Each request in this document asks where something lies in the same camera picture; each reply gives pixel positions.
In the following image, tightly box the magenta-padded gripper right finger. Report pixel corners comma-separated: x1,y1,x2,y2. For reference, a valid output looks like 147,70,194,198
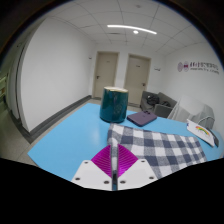
114,143,159,191

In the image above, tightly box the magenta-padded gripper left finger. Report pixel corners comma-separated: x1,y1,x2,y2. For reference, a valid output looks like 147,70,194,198
70,144,115,192

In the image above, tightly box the grey white checkered towel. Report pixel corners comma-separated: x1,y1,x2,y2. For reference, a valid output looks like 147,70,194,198
106,122,209,181

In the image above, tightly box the purple smartphone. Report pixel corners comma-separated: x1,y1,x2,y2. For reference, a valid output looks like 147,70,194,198
125,110,158,128

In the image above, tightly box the dark teal mug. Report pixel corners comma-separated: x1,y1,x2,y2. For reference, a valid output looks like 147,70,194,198
98,85,130,124

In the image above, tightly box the grey sofa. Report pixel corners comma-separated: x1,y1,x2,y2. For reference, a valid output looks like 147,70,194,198
139,90,179,119

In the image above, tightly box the black bag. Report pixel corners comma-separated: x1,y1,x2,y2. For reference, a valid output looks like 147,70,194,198
146,94,161,107

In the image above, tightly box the white rainbow-printed pad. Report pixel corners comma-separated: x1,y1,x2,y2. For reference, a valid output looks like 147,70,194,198
185,118,216,148

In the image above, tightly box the white cloth-covered chair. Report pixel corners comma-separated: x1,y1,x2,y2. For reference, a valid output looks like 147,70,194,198
166,95,216,131

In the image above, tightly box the beige door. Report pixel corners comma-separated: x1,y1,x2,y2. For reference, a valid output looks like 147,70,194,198
91,50,120,100
123,53,152,107

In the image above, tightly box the long ceiling light strip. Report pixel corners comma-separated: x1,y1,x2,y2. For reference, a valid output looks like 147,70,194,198
106,23,158,36

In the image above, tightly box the wall sign with logos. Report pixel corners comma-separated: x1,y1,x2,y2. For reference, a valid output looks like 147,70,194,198
176,60,221,75

